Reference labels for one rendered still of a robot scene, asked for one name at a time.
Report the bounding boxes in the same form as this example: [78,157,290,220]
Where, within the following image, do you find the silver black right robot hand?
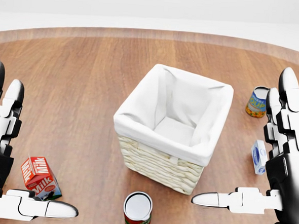
[190,61,299,224]

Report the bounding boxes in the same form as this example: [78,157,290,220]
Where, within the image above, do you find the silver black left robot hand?
[0,57,89,224]

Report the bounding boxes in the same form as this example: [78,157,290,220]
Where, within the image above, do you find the red milk carton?
[18,154,65,203]

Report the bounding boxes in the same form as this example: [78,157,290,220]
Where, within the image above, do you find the woven basket with white liner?
[109,61,236,198]

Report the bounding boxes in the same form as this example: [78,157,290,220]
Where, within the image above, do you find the small blue white box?
[249,138,269,176]

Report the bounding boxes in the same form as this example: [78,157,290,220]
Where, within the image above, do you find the yellow soup tin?
[245,85,271,120]

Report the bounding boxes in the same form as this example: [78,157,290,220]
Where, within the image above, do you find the red tin with green band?
[122,190,154,224]

